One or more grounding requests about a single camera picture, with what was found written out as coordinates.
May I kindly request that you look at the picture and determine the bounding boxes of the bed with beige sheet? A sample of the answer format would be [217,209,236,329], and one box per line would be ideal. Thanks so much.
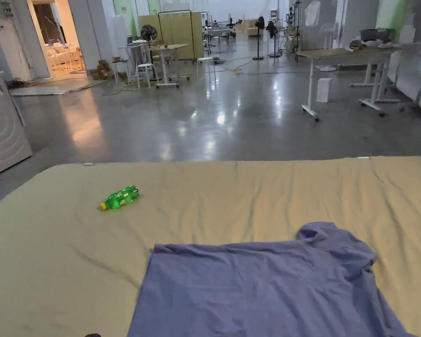
[0,156,421,337]

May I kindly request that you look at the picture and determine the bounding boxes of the green plastic bottle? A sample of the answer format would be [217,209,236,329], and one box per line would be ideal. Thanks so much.
[100,184,140,211]

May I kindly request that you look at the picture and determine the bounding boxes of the white round stool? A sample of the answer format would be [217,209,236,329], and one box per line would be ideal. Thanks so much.
[136,63,152,89]
[196,57,217,84]
[111,61,130,85]

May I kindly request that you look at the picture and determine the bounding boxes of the small wooden table white legs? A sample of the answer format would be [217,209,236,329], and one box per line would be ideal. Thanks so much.
[148,43,191,89]

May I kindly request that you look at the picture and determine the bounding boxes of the blue shirt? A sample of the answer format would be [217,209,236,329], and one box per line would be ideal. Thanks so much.
[127,222,417,337]

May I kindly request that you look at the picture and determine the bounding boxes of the white box on floor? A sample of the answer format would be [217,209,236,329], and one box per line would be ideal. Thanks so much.
[317,78,333,103]

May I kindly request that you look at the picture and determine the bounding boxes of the black clothes rack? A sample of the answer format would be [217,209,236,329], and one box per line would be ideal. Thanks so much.
[157,9,196,65]

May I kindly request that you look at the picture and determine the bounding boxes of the black standing fan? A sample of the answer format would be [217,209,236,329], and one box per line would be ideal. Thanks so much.
[140,24,158,44]
[252,16,266,61]

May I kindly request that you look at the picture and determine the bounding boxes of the pile of cardboard boxes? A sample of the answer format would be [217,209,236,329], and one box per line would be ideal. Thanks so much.
[91,60,115,81]

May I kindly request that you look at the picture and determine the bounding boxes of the white standing fan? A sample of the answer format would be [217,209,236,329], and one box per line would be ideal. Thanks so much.
[318,22,339,72]

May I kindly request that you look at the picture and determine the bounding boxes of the large wooden table white legs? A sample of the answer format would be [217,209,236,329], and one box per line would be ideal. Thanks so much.
[296,28,421,122]

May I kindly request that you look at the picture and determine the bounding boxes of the white washing machine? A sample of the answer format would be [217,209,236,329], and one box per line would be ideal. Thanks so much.
[0,71,34,177]

